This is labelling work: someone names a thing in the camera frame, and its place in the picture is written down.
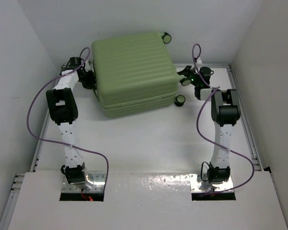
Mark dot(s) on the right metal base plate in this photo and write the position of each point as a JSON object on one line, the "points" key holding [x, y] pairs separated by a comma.
{"points": [[198, 186]]}

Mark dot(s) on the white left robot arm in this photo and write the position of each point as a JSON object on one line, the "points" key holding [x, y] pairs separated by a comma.
{"points": [[64, 113]]}

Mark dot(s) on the metal base plate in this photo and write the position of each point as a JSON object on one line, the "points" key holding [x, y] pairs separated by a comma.
{"points": [[198, 186], [95, 184]]}

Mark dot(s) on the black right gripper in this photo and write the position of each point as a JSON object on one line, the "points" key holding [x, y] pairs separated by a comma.
{"points": [[186, 72]]}

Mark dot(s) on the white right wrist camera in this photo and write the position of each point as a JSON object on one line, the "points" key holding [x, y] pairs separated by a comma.
{"points": [[198, 62]]}

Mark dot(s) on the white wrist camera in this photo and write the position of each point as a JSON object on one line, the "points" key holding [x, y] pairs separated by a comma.
{"points": [[88, 62], [198, 62]]}

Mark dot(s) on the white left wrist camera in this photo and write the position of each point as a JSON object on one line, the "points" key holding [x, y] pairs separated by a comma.
{"points": [[88, 62]]}

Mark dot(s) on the green suitcase blue lining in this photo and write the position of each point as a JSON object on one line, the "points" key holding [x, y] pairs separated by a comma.
{"points": [[134, 73]]}

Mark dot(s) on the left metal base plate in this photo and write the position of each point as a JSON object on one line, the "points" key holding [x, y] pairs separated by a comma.
{"points": [[95, 184]]}

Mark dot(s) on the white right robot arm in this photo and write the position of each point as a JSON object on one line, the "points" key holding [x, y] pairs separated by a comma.
{"points": [[225, 112]]}

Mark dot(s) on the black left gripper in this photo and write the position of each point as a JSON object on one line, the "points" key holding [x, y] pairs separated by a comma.
{"points": [[90, 85]]}

